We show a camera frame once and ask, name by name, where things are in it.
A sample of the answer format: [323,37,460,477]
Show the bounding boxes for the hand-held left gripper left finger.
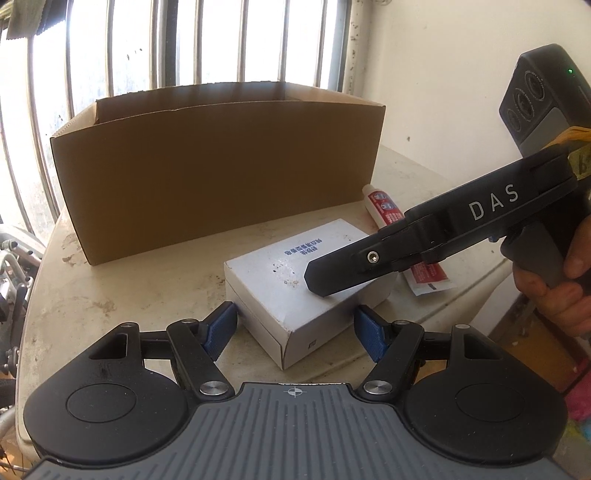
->
[88,301,239,402]

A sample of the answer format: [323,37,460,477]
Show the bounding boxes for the red toothpaste tube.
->
[361,184,455,296]

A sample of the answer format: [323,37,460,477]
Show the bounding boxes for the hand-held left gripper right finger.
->
[355,305,506,400]

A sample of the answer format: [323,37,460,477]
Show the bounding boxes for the white carton box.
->
[224,218,398,371]

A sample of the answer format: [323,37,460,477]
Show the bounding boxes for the grey-green cloth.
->
[0,0,65,41]

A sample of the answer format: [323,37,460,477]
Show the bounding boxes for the metal window railing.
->
[0,0,352,241]

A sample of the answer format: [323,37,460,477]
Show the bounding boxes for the brown cardboard box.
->
[50,82,387,266]

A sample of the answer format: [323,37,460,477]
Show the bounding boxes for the brown cardboard carton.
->
[489,295,591,398]

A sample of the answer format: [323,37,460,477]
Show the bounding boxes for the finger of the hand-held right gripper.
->
[305,219,419,298]

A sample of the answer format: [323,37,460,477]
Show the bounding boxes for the person's right hand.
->
[512,203,591,343]

